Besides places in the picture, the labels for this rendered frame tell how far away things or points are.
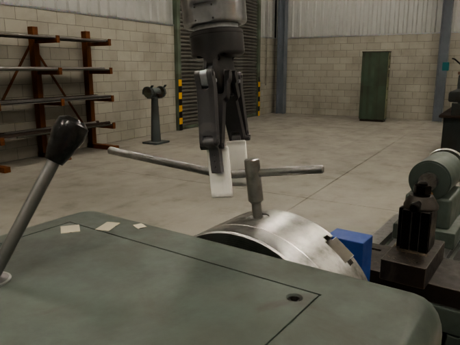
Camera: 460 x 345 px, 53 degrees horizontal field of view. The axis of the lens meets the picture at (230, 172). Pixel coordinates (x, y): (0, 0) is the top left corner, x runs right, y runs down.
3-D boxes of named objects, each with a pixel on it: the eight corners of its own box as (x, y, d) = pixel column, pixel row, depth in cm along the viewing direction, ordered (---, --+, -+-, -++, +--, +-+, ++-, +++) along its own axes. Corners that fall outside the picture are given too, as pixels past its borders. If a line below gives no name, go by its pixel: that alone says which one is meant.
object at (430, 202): (435, 213, 107) (436, 201, 107) (399, 208, 112) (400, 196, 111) (441, 205, 114) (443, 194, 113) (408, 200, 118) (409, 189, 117)
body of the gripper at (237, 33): (202, 35, 70) (209, 98, 72) (179, 29, 62) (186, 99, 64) (250, 28, 68) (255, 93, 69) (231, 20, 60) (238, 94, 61)
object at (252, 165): (268, 233, 69) (261, 157, 67) (265, 238, 67) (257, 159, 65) (254, 233, 70) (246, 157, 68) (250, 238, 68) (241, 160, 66)
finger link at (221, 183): (228, 146, 64) (226, 146, 63) (233, 196, 65) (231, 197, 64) (208, 147, 65) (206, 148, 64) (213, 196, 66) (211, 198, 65)
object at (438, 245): (424, 289, 103) (426, 268, 102) (378, 278, 108) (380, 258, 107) (443, 259, 119) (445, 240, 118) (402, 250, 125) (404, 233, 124)
